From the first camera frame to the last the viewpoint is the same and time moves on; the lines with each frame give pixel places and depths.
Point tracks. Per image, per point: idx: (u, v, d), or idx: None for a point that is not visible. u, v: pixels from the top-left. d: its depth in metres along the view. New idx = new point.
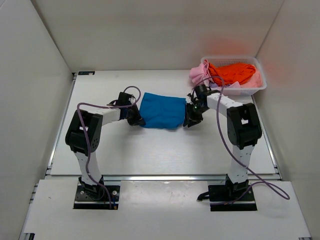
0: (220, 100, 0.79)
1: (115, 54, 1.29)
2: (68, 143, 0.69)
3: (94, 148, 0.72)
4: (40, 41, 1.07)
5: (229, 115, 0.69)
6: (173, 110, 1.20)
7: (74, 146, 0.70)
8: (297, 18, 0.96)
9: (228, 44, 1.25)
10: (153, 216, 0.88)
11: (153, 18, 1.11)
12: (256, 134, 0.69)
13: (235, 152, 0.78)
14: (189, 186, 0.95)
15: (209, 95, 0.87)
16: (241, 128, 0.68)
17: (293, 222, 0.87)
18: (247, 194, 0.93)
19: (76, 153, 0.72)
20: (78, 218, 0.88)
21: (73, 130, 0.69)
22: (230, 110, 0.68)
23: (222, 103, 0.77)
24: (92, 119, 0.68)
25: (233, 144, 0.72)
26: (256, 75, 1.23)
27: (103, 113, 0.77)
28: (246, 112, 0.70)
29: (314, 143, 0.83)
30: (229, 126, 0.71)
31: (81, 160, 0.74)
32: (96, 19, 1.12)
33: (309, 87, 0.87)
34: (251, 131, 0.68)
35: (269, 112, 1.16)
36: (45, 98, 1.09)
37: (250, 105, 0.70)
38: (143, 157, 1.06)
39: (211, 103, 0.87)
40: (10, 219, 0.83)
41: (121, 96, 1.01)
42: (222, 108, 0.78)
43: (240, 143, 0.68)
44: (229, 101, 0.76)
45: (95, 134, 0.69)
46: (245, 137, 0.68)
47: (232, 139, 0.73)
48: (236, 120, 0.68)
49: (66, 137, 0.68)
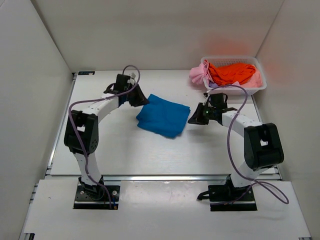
0: (236, 118, 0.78)
1: (115, 54, 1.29)
2: (66, 145, 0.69)
3: (93, 149, 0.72)
4: (40, 41, 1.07)
5: (248, 134, 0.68)
6: (176, 116, 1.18)
7: (73, 147, 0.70)
8: (297, 18, 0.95)
9: (228, 44, 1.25)
10: (153, 215, 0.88)
11: (153, 17, 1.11)
12: (277, 159, 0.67)
13: (245, 171, 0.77)
14: (189, 186, 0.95)
15: (225, 112, 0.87)
16: (260, 150, 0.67)
17: (293, 222, 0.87)
18: (247, 194, 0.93)
19: (76, 153, 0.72)
20: (79, 218, 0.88)
21: (70, 134, 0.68)
22: (247, 129, 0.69)
23: (240, 121, 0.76)
24: (88, 121, 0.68)
25: (249, 164, 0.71)
26: (257, 75, 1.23)
27: (98, 111, 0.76)
28: (266, 133, 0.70)
29: (314, 143, 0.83)
30: (247, 147, 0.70)
31: (80, 161, 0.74)
32: (97, 19, 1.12)
33: (309, 87, 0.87)
34: (272, 155, 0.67)
35: (269, 112, 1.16)
36: (45, 98, 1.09)
37: (270, 126, 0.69)
38: (143, 157, 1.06)
39: (226, 121, 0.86)
40: (11, 219, 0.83)
41: (119, 79, 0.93)
42: (239, 127, 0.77)
43: (259, 165, 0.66)
44: (246, 119, 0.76)
45: (92, 135, 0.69)
46: (264, 160, 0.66)
47: (248, 159, 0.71)
48: (255, 141, 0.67)
49: (64, 140, 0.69)
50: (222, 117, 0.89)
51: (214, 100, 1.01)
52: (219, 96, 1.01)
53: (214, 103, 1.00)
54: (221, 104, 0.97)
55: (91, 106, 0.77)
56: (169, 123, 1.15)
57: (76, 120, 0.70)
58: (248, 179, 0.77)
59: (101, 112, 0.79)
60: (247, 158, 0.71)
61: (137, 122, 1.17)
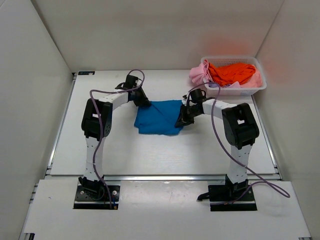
0: (214, 104, 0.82)
1: (115, 54, 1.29)
2: (83, 128, 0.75)
3: (106, 134, 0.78)
4: (40, 41, 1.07)
5: (225, 116, 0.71)
6: (172, 112, 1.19)
7: (88, 131, 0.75)
8: (297, 18, 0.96)
9: (228, 44, 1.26)
10: (153, 215, 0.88)
11: (153, 17, 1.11)
12: (254, 134, 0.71)
13: (234, 153, 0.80)
14: (190, 186, 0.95)
15: (205, 102, 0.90)
16: (238, 127, 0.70)
17: (293, 222, 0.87)
18: (246, 194, 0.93)
19: (88, 138, 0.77)
20: (78, 218, 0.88)
21: (88, 119, 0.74)
22: (224, 111, 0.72)
23: (217, 106, 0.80)
24: (104, 107, 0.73)
25: (231, 143, 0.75)
26: (257, 75, 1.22)
27: (112, 100, 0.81)
28: (241, 113, 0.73)
29: (314, 143, 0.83)
30: (227, 128, 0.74)
31: (90, 146, 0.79)
32: (97, 19, 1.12)
33: (309, 87, 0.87)
34: (248, 131, 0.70)
35: (269, 112, 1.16)
36: (45, 98, 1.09)
37: (244, 105, 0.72)
38: (143, 157, 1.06)
39: (207, 109, 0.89)
40: (10, 219, 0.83)
41: (128, 79, 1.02)
42: (219, 112, 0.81)
43: (240, 141, 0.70)
44: (223, 104, 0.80)
45: (108, 120, 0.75)
46: (244, 136, 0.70)
47: (230, 139, 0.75)
48: (232, 120, 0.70)
49: (82, 124, 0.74)
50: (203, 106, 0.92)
51: (195, 96, 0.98)
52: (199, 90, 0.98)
53: (195, 99, 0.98)
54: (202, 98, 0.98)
55: (106, 97, 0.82)
56: (168, 123, 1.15)
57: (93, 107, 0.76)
58: (244, 165, 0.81)
59: (114, 103, 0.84)
60: (228, 136, 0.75)
61: (137, 129, 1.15)
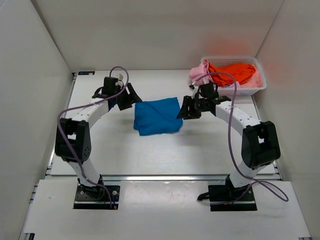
0: (232, 112, 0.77)
1: (115, 54, 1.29)
2: (59, 155, 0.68)
3: (87, 156, 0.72)
4: (39, 41, 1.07)
5: (246, 134, 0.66)
6: (169, 110, 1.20)
7: (66, 157, 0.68)
8: (297, 18, 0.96)
9: (228, 44, 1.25)
10: (152, 216, 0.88)
11: (153, 17, 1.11)
12: (275, 156, 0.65)
13: (243, 170, 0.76)
14: (189, 186, 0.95)
15: (218, 104, 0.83)
16: (259, 148, 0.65)
17: (293, 222, 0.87)
18: (247, 194, 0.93)
19: (69, 162, 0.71)
20: (79, 218, 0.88)
21: (61, 142, 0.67)
22: (246, 128, 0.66)
23: (237, 118, 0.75)
24: (78, 128, 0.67)
25: (247, 163, 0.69)
26: (257, 75, 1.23)
27: (88, 116, 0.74)
28: (263, 131, 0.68)
29: (314, 143, 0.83)
30: (245, 146, 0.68)
31: (75, 168, 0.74)
32: (97, 18, 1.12)
33: (309, 87, 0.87)
34: (269, 152, 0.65)
35: (269, 112, 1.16)
36: (45, 98, 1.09)
37: (268, 123, 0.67)
38: (143, 157, 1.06)
39: (220, 113, 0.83)
40: (10, 219, 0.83)
41: (107, 83, 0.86)
42: (236, 123, 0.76)
43: (258, 164, 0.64)
44: (243, 116, 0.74)
45: (84, 143, 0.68)
46: (263, 159, 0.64)
47: (246, 159, 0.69)
48: (253, 141, 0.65)
49: (55, 150, 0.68)
50: (216, 109, 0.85)
51: (204, 90, 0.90)
52: (210, 84, 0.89)
53: (205, 94, 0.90)
54: (213, 94, 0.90)
55: (81, 112, 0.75)
56: (167, 121, 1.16)
57: (66, 129, 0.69)
58: (245, 177, 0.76)
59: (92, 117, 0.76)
60: (245, 156, 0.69)
61: (137, 131, 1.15)
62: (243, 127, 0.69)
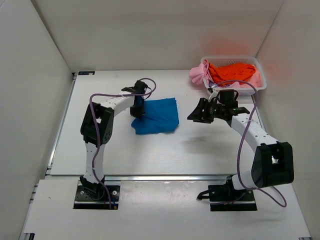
0: (248, 127, 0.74)
1: (115, 54, 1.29)
2: (82, 133, 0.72)
3: (106, 140, 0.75)
4: (40, 41, 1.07)
5: (259, 154, 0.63)
6: (167, 111, 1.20)
7: (87, 136, 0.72)
8: (297, 18, 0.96)
9: (229, 44, 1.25)
10: (153, 216, 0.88)
11: (152, 17, 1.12)
12: (286, 180, 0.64)
13: (248, 182, 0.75)
14: (189, 186, 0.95)
15: (235, 116, 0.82)
16: (270, 171, 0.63)
17: (293, 222, 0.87)
18: (246, 194, 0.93)
19: (87, 143, 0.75)
20: (79, 218, 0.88)
21: (87, 124, 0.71)
22: (260, 148, 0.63)
23: (252, 134, 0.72)
24: (104, 114, 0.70)
25: (255, 181, 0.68)
26: (257, 75, 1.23)
27: (115, 105, 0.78)
28: (279, 151, 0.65)
29: (314, 143, 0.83)
30: (256, 165, 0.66)
31: (89, 151, 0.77)
32: (96, 18, 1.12)
33: (308, 87, 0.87)
34: (281, 175, 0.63)
35: (269, 112, 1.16)
36: (45, 98, 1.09)
37: (285, 144, 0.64)
38: (144, 157, 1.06)
39: (236, 124, 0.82)
40: (10, 219, 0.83)
41: (138, 84, 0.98)
42: (250, 139, 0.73)
43: (266, 185, 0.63)
44: (259, 132, 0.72)
45: (107, 128, 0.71)
46: (273, 181, 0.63)
47: (255, 177, 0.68)
48: (267, 163, 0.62)
49: (81, 129, 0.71)
50: (232, 121, 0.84)
51: (224, 98, 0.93)
52: (230, 93, 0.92)
53: (224, 102, 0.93)
54: (231, 103, 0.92)
55: (109, 100, 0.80)
56: (164, 121, 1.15)
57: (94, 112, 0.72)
58: (245, 188, 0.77)
59: (117, 107, 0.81)
60: (255, 173, 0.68)
61: (135, 130, 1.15)
62: (257, 145, 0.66)
